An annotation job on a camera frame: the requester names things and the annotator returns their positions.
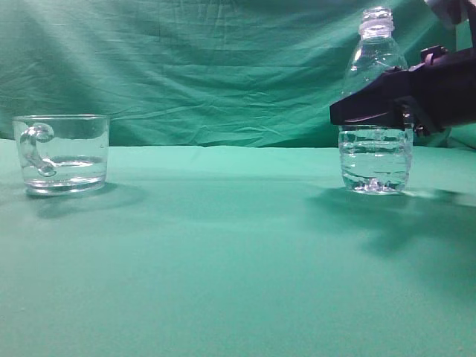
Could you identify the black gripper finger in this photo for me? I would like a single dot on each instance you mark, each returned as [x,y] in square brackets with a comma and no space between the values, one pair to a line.
[382,102]

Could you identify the clear plastic water bottle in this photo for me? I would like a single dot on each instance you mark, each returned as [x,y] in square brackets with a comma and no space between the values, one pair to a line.
[374,159]

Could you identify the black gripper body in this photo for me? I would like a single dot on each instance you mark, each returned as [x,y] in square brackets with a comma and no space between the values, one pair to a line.
[443,89]

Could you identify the clear glass mug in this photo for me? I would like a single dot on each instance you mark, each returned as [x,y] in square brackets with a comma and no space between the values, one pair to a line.
[62,154]

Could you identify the green table cloth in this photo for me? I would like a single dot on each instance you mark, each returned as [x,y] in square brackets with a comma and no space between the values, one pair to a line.
[228,251]

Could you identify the green backdrop cloth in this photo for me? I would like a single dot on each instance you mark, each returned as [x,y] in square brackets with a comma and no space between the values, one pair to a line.
[199,73]

